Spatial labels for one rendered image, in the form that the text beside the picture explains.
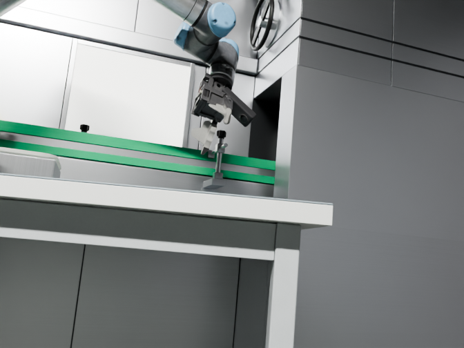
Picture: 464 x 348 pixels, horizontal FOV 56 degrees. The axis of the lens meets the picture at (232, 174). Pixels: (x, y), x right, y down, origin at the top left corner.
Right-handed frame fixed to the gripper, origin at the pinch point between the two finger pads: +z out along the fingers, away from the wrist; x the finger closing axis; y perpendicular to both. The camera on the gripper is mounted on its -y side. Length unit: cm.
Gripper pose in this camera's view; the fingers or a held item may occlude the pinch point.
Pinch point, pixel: (215, 141)
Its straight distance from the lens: 111.7
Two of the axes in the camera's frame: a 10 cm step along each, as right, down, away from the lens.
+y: -8.9, -3.5, -2.9
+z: -1.3, 8.1, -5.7
